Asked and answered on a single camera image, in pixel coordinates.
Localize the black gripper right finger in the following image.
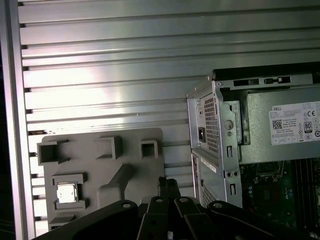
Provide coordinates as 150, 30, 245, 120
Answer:
167, 178, 320, 240

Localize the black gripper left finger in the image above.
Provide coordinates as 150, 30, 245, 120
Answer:
37, 176, 171, 240

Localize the silver CPU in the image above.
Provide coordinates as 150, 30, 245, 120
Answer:
56, 183, 79, 204

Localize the metal socket cover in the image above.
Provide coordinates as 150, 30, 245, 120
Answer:
252, 159, 287, 183

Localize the CPU socket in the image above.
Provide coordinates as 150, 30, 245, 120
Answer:
253, 181, 283, 207

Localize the grey parts rack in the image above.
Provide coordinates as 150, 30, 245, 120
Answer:
36, 127, 166, 235

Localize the black PC case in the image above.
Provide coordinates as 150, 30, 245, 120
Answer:
186, 65, 320, 237

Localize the green motherboard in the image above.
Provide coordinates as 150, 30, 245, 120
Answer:
239, 159, 320, 233

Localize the grey power supply unit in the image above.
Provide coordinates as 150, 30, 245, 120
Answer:
193, 82, 320, 166

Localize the black RAM slot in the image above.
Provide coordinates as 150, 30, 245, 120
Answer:
307, 159, 315, 230
292, 159, 301, 223
314, 159, 320, 232
299, 159, 308, 226

